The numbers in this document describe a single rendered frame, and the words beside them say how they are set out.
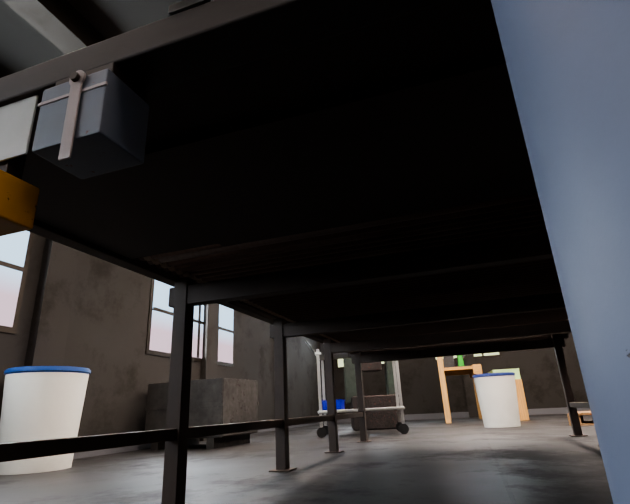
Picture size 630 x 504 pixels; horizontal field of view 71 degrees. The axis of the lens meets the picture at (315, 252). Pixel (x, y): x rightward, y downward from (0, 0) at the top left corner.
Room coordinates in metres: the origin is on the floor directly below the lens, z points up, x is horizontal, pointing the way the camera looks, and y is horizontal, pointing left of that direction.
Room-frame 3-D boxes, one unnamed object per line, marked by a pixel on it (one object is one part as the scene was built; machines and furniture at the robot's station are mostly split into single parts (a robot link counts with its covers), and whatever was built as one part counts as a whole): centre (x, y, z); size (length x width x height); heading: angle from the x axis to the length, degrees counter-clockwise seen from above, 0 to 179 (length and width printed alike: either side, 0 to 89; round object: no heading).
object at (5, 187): (0.66, 0.53, 0.74); 0.09 x 0.08 x 0.24; 72
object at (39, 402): (3.48, 2.10, 0.35); 0.58 x 0.57 x 0.70; 73
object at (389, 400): (7.19, -0.78, 1.34); 0.88 x 0.70 x 2.67; 73
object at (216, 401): (5.20, 1.33, 0.34); 1.01 x 0.80 x 0.67; 73
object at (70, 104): (0.61, 0.36, 0.77); 0.14 x 0.11 x 0.18; 72
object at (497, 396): (6.09, -2.28, 0.33); 0.53 x 0.53 x 0.65
